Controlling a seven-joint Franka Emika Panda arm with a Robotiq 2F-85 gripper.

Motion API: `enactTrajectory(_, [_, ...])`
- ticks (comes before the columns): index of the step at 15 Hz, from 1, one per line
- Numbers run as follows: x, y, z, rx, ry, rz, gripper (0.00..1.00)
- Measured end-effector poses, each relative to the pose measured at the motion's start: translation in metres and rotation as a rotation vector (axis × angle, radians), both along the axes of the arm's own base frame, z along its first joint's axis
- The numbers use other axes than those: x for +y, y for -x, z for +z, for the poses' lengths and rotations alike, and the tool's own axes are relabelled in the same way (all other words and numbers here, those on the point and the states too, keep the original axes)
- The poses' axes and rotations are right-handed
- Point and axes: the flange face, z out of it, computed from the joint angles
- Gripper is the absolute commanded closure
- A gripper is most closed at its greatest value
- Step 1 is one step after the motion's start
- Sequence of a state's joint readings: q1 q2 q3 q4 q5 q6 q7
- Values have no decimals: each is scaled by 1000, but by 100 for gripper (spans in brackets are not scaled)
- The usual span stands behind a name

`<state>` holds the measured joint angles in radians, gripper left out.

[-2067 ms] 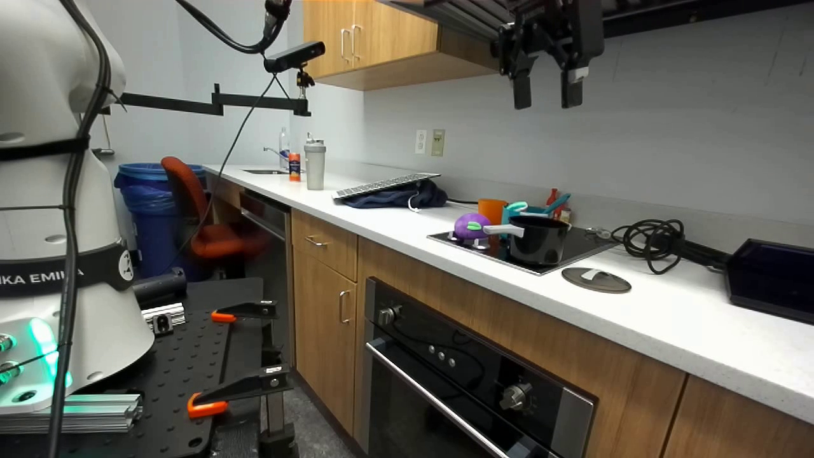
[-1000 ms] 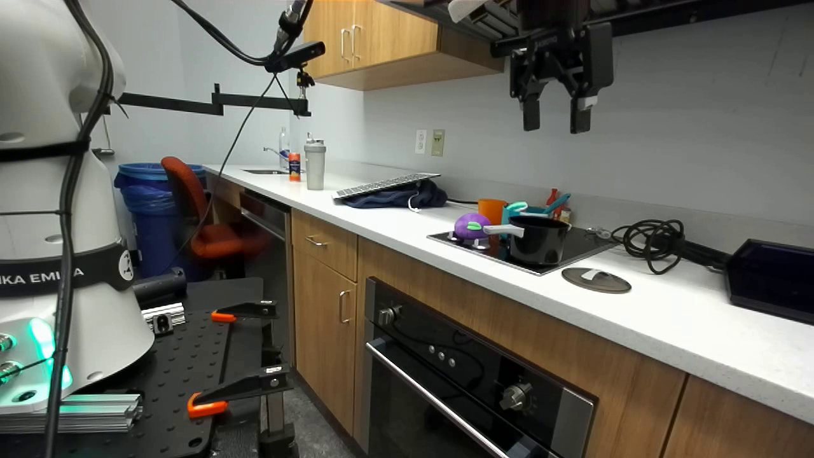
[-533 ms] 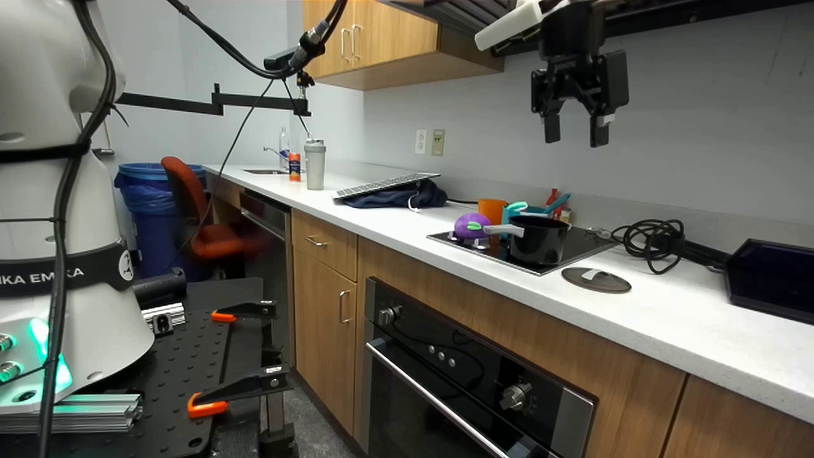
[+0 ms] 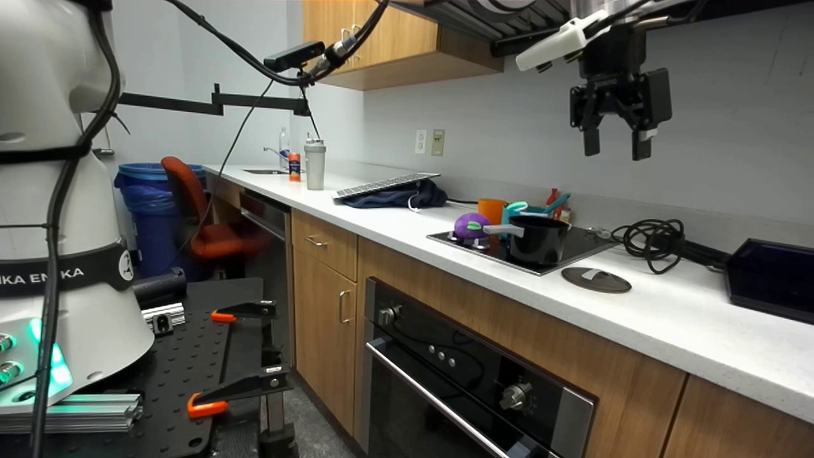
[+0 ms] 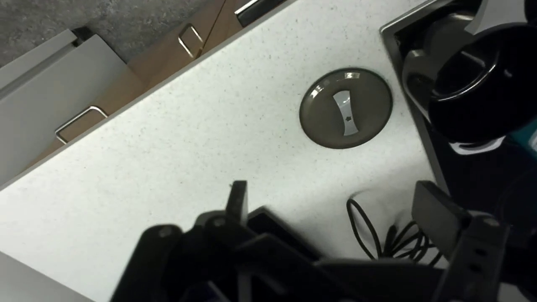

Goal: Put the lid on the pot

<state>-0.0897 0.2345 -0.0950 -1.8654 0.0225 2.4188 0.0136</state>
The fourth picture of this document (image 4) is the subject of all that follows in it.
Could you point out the blue trash bin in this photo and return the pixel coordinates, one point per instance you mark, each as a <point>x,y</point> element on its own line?
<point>153,219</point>

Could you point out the beige wall switch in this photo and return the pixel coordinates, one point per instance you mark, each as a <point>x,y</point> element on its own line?
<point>437,144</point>

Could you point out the grey toy utensil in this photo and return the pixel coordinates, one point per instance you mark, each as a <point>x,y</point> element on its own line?
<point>505,229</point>

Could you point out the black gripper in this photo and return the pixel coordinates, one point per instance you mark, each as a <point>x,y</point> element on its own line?
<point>619,76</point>

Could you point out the orange bottle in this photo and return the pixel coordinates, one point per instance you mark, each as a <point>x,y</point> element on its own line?
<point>292,165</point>

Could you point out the dark dishwasher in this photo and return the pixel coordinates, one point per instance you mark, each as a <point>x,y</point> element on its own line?
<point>268,217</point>

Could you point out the aluminium extrusion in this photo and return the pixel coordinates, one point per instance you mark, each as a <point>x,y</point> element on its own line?
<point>76,412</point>

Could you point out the black cooktop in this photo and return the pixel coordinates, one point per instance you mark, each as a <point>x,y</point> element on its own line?
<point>585,242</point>

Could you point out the black built-in oven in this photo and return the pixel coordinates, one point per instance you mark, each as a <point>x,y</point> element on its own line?
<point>441,383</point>

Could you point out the red chair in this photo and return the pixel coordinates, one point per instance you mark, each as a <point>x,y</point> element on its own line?
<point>207,238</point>

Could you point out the orange cup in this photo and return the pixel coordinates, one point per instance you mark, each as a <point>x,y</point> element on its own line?
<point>492,209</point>

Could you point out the black box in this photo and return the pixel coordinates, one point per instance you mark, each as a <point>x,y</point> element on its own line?
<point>772,280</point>

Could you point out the white wall outlet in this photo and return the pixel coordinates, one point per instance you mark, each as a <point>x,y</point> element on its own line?
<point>421,140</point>

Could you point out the teal cup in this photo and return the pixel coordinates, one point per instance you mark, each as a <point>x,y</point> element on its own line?
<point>518,209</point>

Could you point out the orange black clamp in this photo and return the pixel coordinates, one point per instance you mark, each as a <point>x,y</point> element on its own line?
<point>250,312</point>
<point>245,388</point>

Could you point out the black cup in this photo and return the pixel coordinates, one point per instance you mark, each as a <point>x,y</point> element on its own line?
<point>538,245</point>

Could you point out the grey laptop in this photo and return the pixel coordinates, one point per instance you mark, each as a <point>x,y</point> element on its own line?
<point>382,184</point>

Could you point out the sink faucet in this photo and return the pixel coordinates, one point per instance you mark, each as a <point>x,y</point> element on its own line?
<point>281,151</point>

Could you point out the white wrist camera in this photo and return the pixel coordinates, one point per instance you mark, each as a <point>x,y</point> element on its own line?
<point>550,43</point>

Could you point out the plain wooden cabinet door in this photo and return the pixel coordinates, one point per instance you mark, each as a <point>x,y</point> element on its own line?
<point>737,424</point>

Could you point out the purple toy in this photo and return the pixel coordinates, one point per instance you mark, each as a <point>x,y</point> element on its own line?
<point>469,226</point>

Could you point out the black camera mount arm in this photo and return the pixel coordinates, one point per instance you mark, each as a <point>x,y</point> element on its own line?
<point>212,102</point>

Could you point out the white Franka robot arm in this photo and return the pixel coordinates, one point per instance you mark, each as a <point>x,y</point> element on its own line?
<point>92,211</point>

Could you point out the wooden oven surround panel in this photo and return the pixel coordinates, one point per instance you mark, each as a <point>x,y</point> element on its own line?
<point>625,397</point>

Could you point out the black cylindrical device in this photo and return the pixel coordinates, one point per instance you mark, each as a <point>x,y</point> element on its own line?
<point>161,289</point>

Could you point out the dark grey round lid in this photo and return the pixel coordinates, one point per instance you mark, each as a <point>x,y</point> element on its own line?
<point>596,280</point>

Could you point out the small white box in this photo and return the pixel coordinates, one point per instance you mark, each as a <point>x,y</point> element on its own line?
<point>166,319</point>

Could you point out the wooden wall cabinet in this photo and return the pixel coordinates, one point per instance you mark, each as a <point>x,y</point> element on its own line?
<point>396,42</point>

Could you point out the black camera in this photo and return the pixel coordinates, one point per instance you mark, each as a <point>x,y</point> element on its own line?
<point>292,57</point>

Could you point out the black perforated breadboard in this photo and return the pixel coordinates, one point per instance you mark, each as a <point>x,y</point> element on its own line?
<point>185,365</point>

